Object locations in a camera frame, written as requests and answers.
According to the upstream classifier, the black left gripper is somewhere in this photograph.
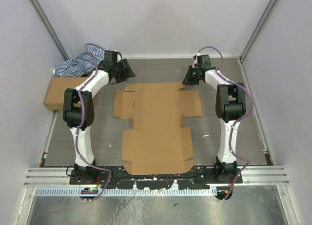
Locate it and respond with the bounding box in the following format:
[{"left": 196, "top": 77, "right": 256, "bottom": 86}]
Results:
[{"left": 113, "top": 59, "right": 136, "bottom": 83}]

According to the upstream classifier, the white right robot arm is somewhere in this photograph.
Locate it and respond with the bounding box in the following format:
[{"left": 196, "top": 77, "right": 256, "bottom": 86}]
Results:
[{"left": 182, "top": 53, "right": 246, "bottom": 184}]

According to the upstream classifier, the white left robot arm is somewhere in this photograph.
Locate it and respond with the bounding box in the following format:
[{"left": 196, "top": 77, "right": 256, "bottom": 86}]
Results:
[{"left": 63, "top": 50, "right": 135, "bottom": 184}]

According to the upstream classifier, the closed brown cardboard box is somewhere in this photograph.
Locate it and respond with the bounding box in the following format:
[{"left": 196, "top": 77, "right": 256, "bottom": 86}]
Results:
[{"left": 44, "top": 77, "right": 87, "bottom": 110}]

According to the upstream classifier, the blue striped cloth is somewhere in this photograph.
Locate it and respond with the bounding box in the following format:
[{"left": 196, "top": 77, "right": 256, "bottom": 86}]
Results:
[{"left": 52, "top": 46, "right": 105, "bottom": 77}]

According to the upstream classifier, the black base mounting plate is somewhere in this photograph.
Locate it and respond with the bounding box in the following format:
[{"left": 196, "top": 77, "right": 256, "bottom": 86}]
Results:
[{"left": 66, "top": 165, "right": 234, "bottom": 190}]

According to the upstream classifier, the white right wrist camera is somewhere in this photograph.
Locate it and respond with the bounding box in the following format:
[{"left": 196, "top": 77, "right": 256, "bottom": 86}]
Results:
[{"left": 192, "top": 52, "right": 201, "bottom": 68}]

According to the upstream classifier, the white slotted cable duct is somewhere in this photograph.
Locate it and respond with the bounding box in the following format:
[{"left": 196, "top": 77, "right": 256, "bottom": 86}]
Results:
[{"left": 35, "top": 187, "right": 217, "bottom": 197}]

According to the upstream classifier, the aluminium front rail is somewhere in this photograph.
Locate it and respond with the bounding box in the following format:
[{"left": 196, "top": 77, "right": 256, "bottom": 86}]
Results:
[{"left": 24, "top": 165, "right": 290, "bottom": 187}]

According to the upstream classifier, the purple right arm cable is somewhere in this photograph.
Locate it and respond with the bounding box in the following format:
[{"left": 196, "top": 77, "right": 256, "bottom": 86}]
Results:
[{"left": 196, "top": 46, "right": 253, "bottom": 201}]

